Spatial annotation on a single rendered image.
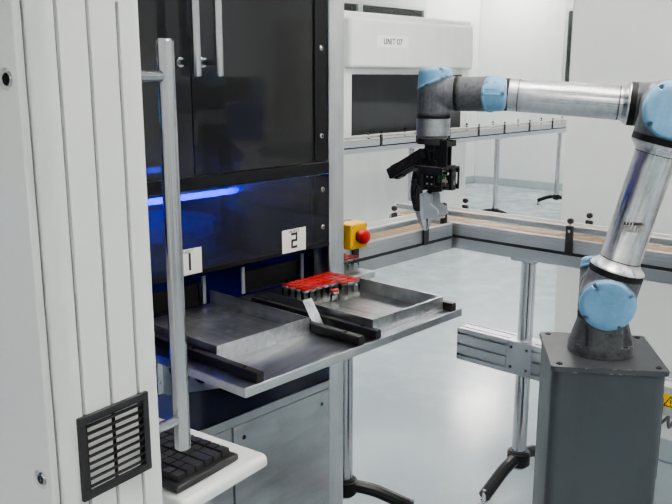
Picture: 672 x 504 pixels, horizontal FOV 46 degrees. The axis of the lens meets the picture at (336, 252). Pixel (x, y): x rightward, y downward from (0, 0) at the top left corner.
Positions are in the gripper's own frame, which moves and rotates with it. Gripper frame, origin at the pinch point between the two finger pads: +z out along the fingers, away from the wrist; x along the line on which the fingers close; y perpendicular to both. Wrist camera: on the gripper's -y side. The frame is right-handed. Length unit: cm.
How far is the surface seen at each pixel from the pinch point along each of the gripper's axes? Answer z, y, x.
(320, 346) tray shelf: 21.6, -1.5, -33.1
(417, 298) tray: 19.9, -5.3, 5.6
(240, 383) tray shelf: 22, 2, -58
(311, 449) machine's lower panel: 68, -36, -1
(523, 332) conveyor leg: 51, -20, 86
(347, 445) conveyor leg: 83, -50, 31
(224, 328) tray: 21, -25, -39
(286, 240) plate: 7.2, -35.5, -9.8
